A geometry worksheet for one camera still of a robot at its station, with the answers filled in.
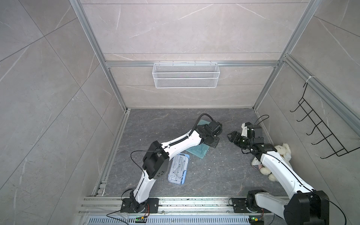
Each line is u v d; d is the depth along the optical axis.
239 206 0.73
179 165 0.86
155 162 0.50
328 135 0.63
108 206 0.75
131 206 0.63
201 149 0.84
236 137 0.73
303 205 0.38
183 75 1.01
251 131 0.63
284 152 0.84
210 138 0.64
